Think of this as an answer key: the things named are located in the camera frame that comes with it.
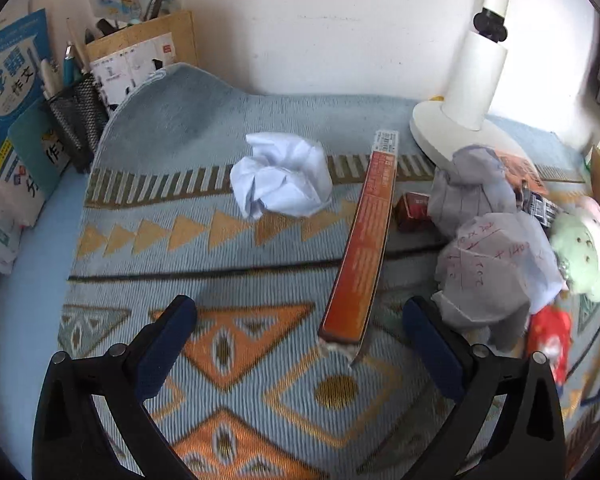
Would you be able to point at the dark red pen box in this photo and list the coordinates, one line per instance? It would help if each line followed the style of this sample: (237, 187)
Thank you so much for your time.
(415, 210)

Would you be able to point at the stack of white books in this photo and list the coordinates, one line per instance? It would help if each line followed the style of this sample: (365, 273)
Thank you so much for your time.
(5, 220)

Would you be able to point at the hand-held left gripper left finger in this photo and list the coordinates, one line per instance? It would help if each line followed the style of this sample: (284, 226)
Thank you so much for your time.
(165, 345)

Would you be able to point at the small green plush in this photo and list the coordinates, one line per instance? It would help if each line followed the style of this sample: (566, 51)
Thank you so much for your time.
(580, 265)

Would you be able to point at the long orange box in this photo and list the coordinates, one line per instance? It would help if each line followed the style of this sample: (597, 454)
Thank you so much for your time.
(365, 240)

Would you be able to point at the orange snack packet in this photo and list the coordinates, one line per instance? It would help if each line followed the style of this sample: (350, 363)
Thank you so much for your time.
(517, 170)

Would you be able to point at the blue pen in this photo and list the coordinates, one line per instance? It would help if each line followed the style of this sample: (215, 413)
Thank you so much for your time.
(69, 65)

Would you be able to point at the cardboard box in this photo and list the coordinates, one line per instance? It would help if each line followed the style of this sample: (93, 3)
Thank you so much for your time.
(145, 55)

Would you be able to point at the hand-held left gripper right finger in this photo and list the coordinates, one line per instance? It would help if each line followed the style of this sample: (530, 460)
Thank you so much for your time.
(432, 355)

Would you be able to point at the white paper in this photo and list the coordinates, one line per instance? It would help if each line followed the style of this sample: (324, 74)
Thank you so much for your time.
(500, 270)
(280, 175)

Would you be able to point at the black mesh pen holder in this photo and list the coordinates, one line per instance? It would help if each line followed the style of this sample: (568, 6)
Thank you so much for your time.
(77, 120)

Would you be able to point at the red printed packet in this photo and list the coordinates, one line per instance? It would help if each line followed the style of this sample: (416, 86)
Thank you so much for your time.
(550, 340)

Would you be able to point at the grey paper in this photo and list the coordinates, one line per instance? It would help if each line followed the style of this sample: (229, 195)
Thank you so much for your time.
(475, 185)

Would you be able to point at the white desk lamp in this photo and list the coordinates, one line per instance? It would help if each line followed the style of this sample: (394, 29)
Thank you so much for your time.
(475, 90)

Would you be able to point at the teal cover book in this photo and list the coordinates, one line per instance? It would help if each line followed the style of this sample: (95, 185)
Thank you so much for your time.
(35, 155)

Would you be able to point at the grey printed packet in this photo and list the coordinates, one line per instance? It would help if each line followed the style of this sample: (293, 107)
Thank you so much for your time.
(537, 207)

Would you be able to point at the white pen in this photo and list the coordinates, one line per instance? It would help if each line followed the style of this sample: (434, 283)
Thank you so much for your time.
(48, 80)

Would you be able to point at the three-ball dango plush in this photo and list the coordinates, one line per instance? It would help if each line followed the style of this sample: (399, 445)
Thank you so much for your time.
(592, 215)

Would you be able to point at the blue cover book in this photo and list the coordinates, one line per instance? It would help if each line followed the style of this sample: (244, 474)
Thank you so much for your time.
(10, 80)

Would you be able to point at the patterned blue woven mat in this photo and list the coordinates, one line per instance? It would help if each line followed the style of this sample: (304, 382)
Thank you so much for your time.
(180, 125)

